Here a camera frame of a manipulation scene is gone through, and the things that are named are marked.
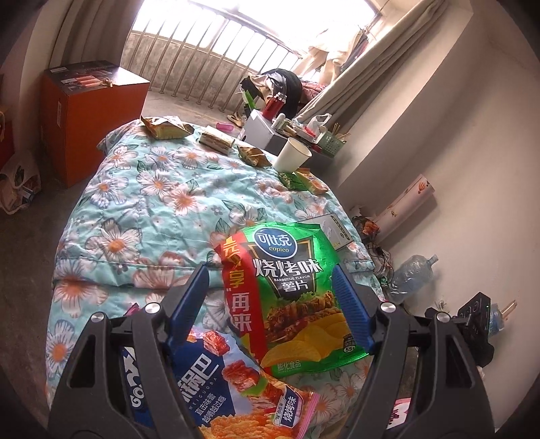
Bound hanging beige clothes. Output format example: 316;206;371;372
308;25;368;85

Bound green potato chip bag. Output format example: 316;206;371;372
214;220;370;378

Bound pale blue rectangular box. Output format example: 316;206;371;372
295;214;353;250

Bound floral turquoise blanket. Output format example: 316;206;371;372
46;116;386;439

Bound crumpled golden snack wrapper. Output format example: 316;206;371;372
198;129;236;155
140;115;195;140
237;144;273;167

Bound orange snack packet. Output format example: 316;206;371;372
295;167;329;195

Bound white paper cup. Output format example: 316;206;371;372
274;137;313;174

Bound balcony railing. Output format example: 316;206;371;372
122;12;304;110

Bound dark blue cookie packet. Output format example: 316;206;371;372
118;344;148;418

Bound rolled white poster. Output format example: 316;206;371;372
373;174;435;231

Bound white shopping bag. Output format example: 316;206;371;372
0;150;43;216

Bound white plastic bag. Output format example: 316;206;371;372
304;114;332;136

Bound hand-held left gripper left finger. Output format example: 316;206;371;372
48;264;211;439

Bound pile of cables and tools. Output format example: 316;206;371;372
352;215;395;292

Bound black clothing pile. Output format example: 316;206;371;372
242;70;304;119

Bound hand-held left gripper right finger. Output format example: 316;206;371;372
331;264;494;439

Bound orange cardboard box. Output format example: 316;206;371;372
40;61;150;189

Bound beige curtain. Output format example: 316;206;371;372
25;0;144;85
295;0;450;127

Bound green plastic basket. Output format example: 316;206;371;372
312;127;347;158

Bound large clear water bottle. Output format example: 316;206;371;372
386;254;439;305
488;303;508;335

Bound small white side table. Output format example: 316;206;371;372
242;110;334;159

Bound small green snack packet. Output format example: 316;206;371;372
280;171;308;190

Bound blue rice cracker bag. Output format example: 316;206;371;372
171;325;320;439

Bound pink patterned pillow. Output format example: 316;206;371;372
392;397;413;428

